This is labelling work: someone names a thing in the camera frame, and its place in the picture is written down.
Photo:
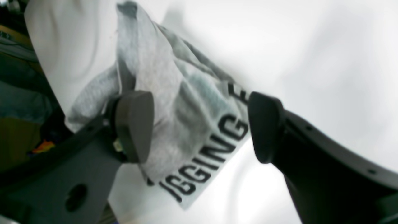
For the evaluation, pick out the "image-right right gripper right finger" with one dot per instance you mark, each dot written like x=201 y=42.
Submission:
x=328 y=183

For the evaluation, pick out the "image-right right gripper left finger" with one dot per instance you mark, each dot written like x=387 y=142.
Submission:
x=70 y=183

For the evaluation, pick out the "grey t-shirt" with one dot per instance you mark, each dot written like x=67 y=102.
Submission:
x=200 y=112

